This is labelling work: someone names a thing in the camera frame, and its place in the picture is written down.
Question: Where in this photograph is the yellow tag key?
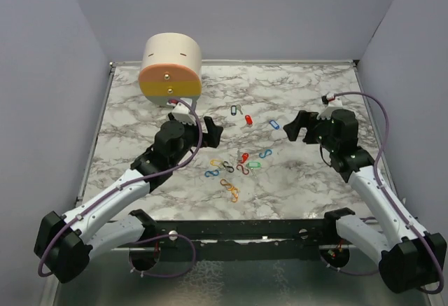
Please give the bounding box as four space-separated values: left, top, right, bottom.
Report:
210 159 226 167

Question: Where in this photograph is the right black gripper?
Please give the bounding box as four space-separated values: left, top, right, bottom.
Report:
284 109 339 152

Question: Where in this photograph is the black carabiner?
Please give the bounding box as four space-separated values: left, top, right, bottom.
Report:
222 161 235 173

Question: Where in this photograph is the red carabiner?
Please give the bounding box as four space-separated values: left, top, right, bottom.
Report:
236 164 250 175

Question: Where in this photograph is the orange carabiner upper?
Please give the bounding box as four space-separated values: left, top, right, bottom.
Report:
220 179 235 191

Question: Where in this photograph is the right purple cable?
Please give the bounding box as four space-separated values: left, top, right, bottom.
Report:
327 91 444 293

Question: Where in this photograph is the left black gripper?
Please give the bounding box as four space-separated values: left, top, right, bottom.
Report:
169 112 222 167

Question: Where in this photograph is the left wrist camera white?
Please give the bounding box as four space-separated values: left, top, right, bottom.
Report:
167 97 197 126

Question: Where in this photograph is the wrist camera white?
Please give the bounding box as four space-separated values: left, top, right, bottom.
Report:
317 93 344 120
167 97 197 126

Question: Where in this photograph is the blue carabiner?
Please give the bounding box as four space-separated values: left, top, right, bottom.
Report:
204 169 220 177
259 149 272 159

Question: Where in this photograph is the red tag key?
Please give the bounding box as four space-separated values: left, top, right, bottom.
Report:
244 115 253 127
237 150 249 164

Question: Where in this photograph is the orange carabiner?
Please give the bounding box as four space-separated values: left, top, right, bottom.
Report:
230 187 239 203
220 179 235 191

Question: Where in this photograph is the red tag key far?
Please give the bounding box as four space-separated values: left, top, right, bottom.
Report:
244 115 253 127

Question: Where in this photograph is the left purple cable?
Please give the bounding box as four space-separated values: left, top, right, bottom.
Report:
37 98 204 279

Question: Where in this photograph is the red tag key near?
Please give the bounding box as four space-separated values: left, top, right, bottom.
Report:
237 150 249 164

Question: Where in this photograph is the green tag key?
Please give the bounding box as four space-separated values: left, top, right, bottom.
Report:
246 161 262 176

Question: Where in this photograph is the purple cable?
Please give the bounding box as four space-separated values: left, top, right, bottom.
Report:
37 98 204 279
327 91 444 293

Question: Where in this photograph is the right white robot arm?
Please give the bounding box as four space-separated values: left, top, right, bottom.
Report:
283 109 447 293

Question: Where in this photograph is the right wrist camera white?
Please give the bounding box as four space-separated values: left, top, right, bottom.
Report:
317 93 344 120

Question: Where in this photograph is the round pastel drawer box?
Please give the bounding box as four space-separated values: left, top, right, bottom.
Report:
138 32 202 106

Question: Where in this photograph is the blue tag key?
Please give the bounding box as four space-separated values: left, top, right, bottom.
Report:
269 120 281 130

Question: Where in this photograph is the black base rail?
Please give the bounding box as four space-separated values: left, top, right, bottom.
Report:
130 208 354 262

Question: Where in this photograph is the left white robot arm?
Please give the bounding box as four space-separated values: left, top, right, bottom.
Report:
34 116 223 283

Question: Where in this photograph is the orange carabiner lower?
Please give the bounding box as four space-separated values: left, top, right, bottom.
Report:
230 187 239 203

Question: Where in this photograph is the black tag key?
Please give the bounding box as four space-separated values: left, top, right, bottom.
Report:
230 104 243 116

